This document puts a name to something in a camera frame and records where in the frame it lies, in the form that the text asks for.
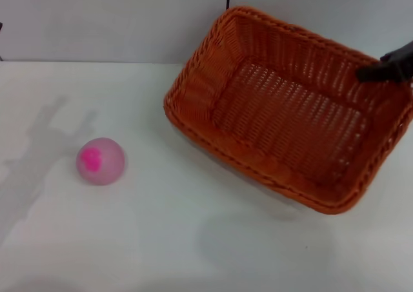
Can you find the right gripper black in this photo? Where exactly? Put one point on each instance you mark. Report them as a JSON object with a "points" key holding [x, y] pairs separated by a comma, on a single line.
{"points": [[403, 54]]}

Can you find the orange woven plastic basket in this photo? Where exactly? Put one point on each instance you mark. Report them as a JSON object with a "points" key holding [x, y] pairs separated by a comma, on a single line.
{"points": [[274, 121]]}

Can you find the pink ball with magenta mark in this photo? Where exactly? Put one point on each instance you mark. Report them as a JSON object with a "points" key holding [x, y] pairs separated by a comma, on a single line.
{"points": [[109, 169]]}

